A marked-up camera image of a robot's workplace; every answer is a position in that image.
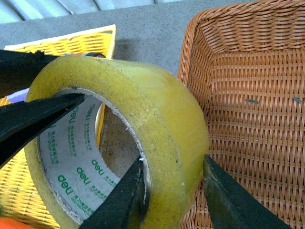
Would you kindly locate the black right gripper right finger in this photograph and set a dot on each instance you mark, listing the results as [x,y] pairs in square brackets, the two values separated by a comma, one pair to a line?
[230,206]

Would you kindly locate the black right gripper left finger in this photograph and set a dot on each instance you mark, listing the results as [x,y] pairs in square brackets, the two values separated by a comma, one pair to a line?
[23,121]

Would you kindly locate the yellow packing tape roll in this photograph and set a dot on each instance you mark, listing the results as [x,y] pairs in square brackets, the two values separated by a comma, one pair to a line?
[130,110]

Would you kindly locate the yellow woven basket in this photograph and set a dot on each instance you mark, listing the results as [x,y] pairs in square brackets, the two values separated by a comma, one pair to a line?
[19,198]

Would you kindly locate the purple foam cube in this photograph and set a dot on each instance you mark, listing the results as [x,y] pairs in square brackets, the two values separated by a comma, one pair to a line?
[18,96]

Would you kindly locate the orange toy carrot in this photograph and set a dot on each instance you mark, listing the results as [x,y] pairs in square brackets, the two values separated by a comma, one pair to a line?
[9,223]

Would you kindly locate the small dark printed jar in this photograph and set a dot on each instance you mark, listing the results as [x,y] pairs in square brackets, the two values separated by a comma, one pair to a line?
[94,54]

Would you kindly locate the grey curtain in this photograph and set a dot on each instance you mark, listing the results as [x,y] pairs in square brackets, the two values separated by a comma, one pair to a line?
[22,10]

